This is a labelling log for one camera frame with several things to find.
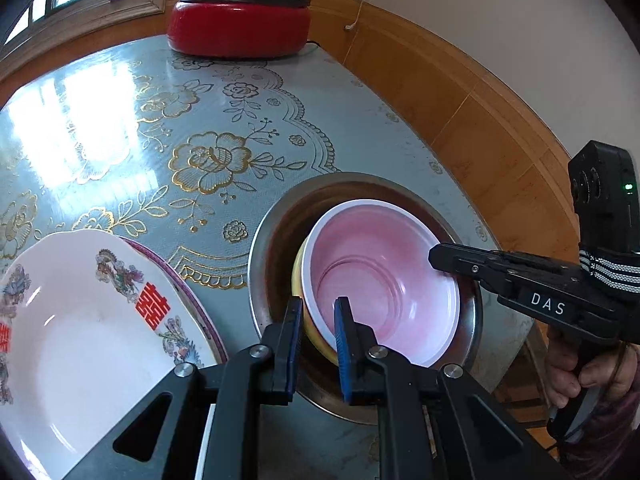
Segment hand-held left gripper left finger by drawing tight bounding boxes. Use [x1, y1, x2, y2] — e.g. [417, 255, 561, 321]
[62, 296, 304, 480]

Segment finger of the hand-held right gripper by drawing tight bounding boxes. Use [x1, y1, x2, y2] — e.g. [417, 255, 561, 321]
[428, 242, 526, 296]
[492, 249, 583, 276]

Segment person's right hand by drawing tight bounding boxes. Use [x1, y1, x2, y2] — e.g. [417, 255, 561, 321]
[545, 322, 639, 404]

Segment red plastic bowl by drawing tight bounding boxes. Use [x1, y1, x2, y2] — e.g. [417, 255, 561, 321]
[302, 200, 461, 367]

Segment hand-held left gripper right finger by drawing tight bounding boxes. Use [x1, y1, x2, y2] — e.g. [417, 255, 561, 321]
[333, 296, 571, 480]

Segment yellow plastic bowl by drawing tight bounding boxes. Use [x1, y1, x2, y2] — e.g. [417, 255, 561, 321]
[291, 237, 342, 367]

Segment red electric pot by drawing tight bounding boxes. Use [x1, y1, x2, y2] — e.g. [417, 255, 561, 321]
[166, 0, 312, 58]

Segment white dragon print plate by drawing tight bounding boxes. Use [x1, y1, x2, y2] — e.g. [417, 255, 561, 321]
[0, 232, 221, 480]
[120, 236, 228, 366]

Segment stainless steel bowl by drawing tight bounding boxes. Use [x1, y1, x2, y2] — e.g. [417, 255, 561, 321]
[247, 172, 483, 426]

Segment person's right forearm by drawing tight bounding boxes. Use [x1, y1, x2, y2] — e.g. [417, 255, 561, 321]
[562, 390, 640, 480]

